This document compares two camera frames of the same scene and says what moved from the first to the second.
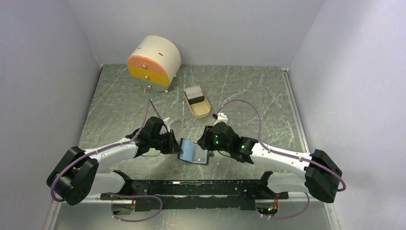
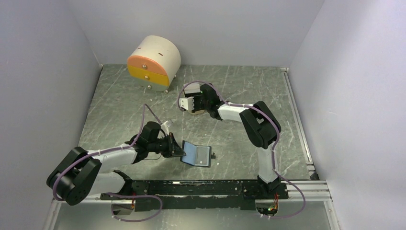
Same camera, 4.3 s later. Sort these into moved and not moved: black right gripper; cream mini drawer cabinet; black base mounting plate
Moved: black right gripper
Not moved: black base mounting plate; cream mini drawer cabinet
